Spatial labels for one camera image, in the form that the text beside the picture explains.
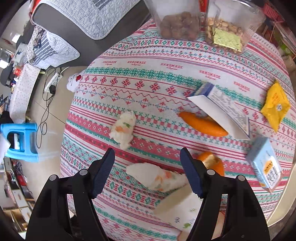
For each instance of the white plush toy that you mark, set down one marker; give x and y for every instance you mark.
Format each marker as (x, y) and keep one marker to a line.
(72, 82)

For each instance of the clear jar of brown nuts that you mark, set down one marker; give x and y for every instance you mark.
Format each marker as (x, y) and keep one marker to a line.
(180, 23)

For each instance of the floral cushion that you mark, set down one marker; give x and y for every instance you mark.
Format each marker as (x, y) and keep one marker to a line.
(34, 46)

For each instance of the gold foil packet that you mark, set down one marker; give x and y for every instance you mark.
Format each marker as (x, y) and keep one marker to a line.
(227, 40)

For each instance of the light blue small carton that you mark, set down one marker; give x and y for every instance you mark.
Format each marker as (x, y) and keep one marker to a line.
(263, 164)

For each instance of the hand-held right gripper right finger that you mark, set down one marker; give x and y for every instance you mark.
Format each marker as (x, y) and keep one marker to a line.
(190, 171)

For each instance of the yellow snack packet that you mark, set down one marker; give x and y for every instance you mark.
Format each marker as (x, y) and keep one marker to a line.
(275, 106)

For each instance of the white dotted cloth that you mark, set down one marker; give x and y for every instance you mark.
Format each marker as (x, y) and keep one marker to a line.
(23, 92)

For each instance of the red packet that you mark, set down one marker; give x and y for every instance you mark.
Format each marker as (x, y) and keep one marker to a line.
(203, 5)

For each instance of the white and blue carton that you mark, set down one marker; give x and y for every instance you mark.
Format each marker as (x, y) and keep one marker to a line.
(222, 111)

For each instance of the orange carrot toy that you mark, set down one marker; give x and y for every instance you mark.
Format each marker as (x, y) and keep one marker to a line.
(201, 124)

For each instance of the white paper cup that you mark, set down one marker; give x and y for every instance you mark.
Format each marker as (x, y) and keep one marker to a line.
(178, 208)

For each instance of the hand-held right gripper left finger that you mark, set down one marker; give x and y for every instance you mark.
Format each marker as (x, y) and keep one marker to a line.
(104, 171)

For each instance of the white power strip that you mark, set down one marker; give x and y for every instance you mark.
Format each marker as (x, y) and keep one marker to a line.
(54, 80)

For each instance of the pink plastic basket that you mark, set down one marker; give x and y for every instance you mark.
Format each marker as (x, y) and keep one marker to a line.
(271, 11)

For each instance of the grey sofa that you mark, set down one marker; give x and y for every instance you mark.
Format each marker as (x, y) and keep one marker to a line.
(92, 44)

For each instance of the blue plastic stool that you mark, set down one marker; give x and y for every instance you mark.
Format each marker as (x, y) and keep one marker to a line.
(23, 129)

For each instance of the green and white box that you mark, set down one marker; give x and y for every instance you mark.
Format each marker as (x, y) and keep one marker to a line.
(286, 49)

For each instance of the striped quilted sofa cover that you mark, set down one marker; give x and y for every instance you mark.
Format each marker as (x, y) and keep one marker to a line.
(60, 51)
(92, 16)

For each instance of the patterned red green tablecloth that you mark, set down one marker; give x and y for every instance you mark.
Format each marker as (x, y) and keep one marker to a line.
(143, 97)

